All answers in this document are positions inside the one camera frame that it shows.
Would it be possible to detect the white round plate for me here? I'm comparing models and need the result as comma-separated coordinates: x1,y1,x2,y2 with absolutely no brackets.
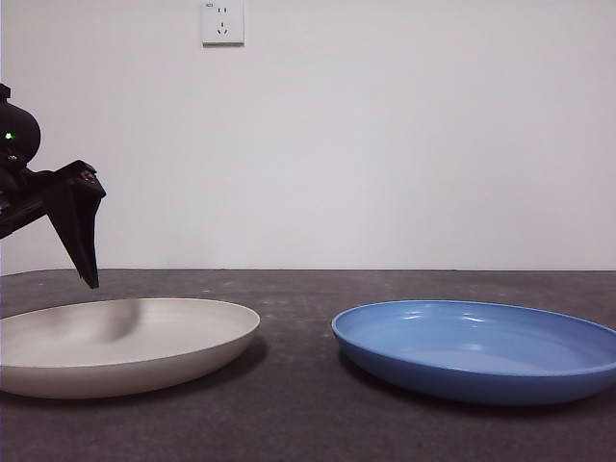
0,297,262,400

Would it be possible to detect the white wall power socket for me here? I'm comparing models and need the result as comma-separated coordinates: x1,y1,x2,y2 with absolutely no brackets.
201,2,245,49

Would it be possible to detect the blue round plate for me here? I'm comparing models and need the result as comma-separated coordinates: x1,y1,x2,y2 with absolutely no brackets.
330,299,616,405

